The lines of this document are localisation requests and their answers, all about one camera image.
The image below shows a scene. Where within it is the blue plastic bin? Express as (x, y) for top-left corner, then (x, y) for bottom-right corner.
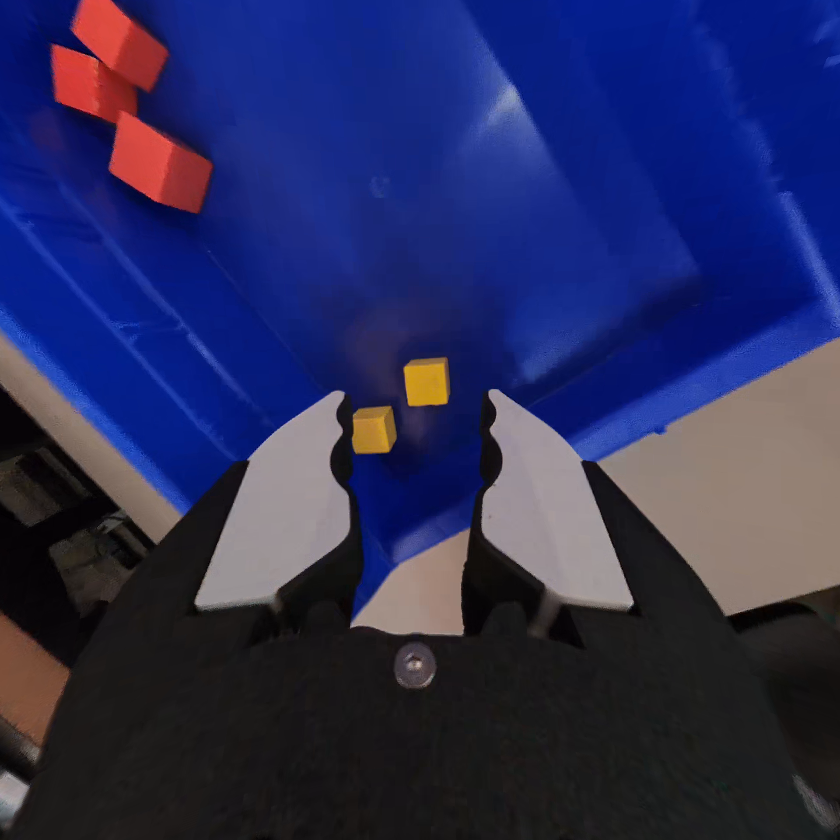
(0, 0), (840, 624)

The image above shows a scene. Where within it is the wooden edged table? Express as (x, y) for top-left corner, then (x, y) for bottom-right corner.
(0, 610), (71, 747)

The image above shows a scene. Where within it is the orange wooden cube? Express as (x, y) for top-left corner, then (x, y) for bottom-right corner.
(51, 45), (139, 122)
(108, 112), (214, 214)
(71, 0), (170, 93)

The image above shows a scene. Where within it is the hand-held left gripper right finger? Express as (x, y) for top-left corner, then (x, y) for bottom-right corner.
(461, 389), (636, 637)

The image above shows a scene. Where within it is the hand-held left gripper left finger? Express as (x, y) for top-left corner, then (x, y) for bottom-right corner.
(194, 390), (364, 634)

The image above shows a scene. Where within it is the yellow wooden cube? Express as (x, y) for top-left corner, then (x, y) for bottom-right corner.
(352, 406), (398, 455)
(403, 357), (451, 408)

